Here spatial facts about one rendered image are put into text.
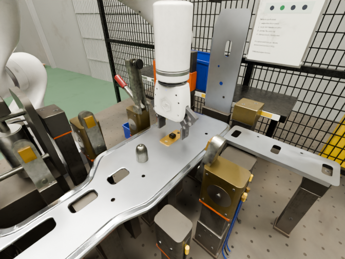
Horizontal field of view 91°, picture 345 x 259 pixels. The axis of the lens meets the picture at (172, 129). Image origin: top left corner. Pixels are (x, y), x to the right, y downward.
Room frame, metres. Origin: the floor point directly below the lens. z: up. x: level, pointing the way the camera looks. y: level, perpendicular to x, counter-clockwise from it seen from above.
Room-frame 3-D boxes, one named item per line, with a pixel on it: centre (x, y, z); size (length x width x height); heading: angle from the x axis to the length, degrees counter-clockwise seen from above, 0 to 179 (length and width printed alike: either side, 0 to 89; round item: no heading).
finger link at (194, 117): (0.40, -0.04, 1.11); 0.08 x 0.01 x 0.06; 49
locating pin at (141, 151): (0.34, 0.08, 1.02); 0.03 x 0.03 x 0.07
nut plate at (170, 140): (0.43, 0.00, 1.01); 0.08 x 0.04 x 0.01; 139
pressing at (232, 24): (0.62, -0.18, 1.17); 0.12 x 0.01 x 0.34; 49
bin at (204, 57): (0.88, -0.14, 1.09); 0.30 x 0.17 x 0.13; 40
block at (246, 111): (0.55, -0.28, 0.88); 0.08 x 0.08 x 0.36; 49
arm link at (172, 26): (0.44, 0.00, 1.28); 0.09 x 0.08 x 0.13; 169
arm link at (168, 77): (0.43, 0.00, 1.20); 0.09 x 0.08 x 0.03; 49
